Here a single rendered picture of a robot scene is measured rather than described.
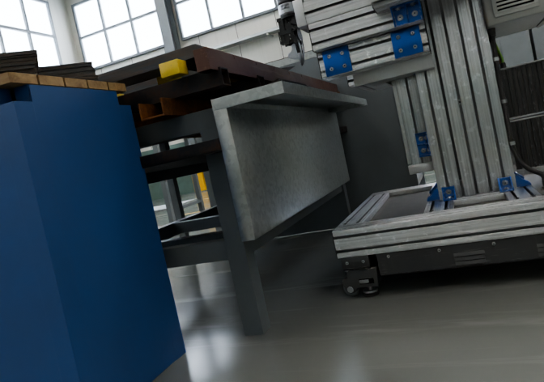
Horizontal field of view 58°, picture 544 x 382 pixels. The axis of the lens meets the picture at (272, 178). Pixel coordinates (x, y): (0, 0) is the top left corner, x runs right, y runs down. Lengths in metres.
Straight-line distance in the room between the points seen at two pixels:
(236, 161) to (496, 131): 0.92
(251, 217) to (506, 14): 1.04
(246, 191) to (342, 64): 0.62
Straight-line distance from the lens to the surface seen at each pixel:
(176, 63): 1.38
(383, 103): 2.84
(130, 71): 1.52
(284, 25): 2.13
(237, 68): 1.52
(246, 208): 1.28
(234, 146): 1.27
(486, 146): 1.81
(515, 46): 10.39
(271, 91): 1.24
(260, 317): 1.49
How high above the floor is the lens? 0.51
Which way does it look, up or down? 3 degrees down
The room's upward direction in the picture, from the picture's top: 12 degrees counter-clockwise
